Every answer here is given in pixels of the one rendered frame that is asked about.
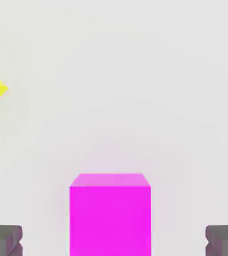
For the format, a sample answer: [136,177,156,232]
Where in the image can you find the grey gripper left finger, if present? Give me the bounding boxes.
[0,224,24,256]

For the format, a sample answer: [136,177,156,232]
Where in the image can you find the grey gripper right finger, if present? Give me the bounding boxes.
[205,224,228,256]

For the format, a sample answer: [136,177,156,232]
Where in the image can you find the small magenta cube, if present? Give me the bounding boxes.
[69,173,152,256]

